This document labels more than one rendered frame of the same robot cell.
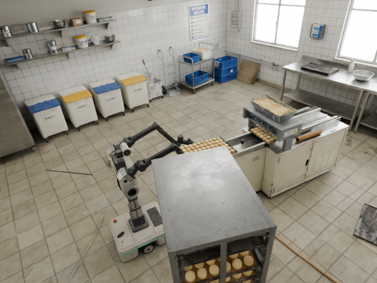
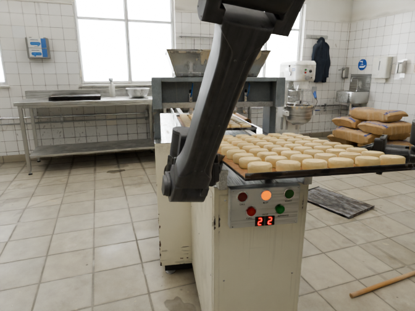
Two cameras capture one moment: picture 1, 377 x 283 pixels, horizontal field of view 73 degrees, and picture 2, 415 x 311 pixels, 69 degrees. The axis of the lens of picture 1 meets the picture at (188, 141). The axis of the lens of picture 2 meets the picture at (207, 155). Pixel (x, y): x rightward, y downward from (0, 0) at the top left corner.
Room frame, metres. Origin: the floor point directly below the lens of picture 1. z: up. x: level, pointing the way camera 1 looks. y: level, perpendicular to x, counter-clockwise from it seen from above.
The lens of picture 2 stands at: (2.45, 0.69, 1.20)
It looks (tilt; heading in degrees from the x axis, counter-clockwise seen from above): 15 degrees down; 284
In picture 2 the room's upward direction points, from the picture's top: straight up
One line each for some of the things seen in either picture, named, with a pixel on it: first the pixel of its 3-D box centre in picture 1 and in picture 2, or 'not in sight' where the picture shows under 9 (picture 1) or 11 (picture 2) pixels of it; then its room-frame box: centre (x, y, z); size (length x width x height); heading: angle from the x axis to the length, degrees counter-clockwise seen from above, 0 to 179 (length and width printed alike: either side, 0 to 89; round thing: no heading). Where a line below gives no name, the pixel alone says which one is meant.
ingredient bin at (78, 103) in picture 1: (79, 108); not in sight; (5.15, 2.32, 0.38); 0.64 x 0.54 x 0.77; 34
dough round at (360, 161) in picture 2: not in sight; (367, 161); (2.26, -0.02, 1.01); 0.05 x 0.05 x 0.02
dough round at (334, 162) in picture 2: not in sight; (340, 163); (2.32, 0.01, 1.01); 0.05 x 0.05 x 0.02
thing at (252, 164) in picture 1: (235, 171); (234, 236); (2.64, -0.61, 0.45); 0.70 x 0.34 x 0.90; 114
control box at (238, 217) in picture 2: not in sight; (264, 205); (2.49, -0.27, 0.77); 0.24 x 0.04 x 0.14; 24
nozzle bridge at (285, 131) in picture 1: (269, 126); (214, 107); (2.84, -1.07, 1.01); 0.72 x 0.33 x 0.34; 24
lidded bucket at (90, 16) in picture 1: (90, 17); not in sight; (5.75, 1.78, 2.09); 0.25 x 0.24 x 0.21; 33
